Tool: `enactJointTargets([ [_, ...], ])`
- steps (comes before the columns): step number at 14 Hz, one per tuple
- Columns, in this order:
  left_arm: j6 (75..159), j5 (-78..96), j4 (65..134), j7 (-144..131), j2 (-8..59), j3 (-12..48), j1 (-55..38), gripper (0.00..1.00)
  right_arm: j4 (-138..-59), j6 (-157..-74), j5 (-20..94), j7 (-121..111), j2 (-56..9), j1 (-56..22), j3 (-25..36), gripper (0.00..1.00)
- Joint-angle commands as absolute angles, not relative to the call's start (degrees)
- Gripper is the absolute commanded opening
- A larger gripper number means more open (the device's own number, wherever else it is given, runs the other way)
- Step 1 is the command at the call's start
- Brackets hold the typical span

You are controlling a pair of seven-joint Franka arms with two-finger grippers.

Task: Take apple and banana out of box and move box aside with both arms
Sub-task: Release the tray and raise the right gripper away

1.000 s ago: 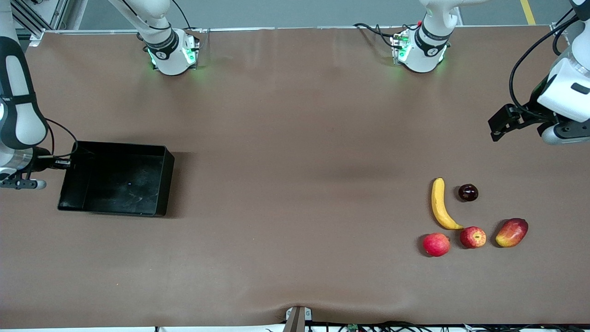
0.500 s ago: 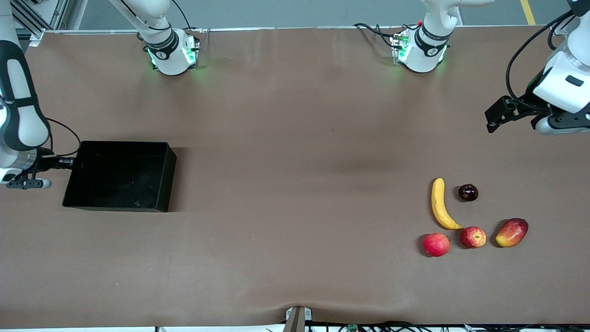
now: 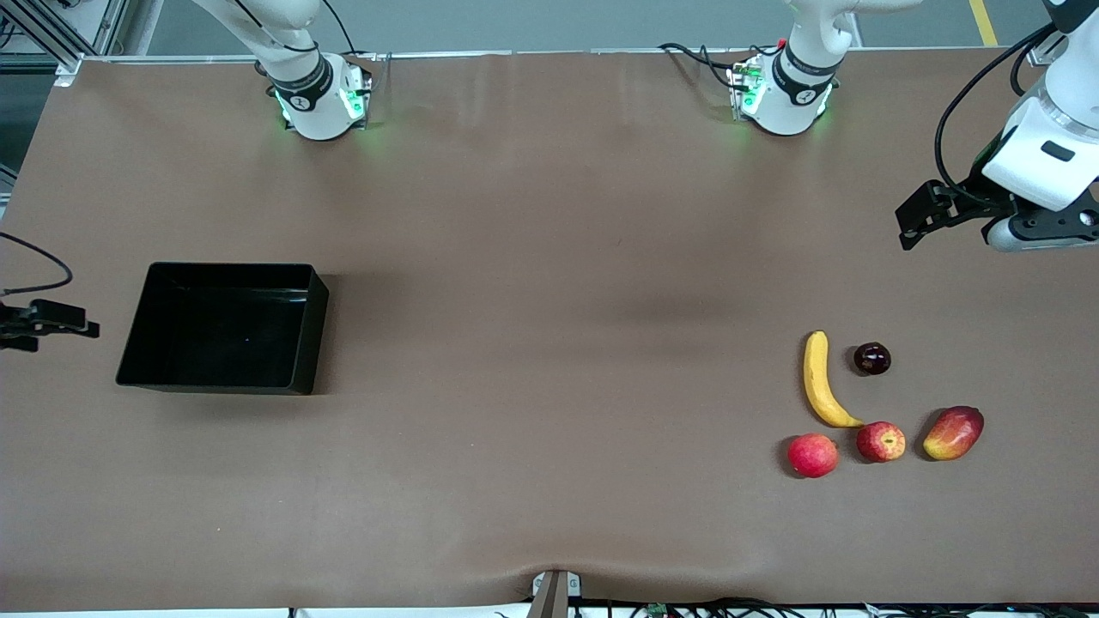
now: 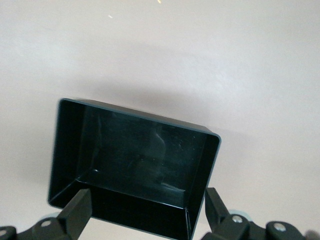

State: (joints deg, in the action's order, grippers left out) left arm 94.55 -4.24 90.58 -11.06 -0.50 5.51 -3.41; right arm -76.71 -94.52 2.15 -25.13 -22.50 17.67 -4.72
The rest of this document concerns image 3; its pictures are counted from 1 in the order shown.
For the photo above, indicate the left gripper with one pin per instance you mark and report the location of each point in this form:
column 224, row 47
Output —
column 968, row 202

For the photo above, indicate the black plastic tray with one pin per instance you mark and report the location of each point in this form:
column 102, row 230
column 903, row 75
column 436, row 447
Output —
column 223, row 335

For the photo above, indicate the yellow banana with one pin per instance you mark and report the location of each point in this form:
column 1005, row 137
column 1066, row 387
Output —
column 816, row 378

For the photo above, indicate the red yellow striped apple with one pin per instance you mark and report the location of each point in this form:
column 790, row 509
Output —
column 880, row 442

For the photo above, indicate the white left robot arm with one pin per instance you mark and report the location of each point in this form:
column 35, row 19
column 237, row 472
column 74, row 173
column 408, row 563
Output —
column 794, row 86

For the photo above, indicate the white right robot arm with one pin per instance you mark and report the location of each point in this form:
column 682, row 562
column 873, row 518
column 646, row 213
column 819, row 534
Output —
column 313, row 94

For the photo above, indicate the dark purple plum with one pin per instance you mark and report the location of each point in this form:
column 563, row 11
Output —
column 871, row 359

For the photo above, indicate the red yellow mango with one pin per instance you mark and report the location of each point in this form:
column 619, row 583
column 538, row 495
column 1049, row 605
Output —
column 953, row 433

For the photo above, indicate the red round apple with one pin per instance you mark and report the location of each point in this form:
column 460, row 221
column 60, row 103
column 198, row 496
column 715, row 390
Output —
column 812, row 456

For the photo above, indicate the large table cover mat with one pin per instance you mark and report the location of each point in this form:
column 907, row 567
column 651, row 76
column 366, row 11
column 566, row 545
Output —
column 515, row 472

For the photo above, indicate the aluminium frame post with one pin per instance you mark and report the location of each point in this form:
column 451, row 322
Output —
column 1037, row 53
column 51, row 34

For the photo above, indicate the grey metal bracket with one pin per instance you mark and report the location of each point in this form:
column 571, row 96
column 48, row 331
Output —
column 554, row 592

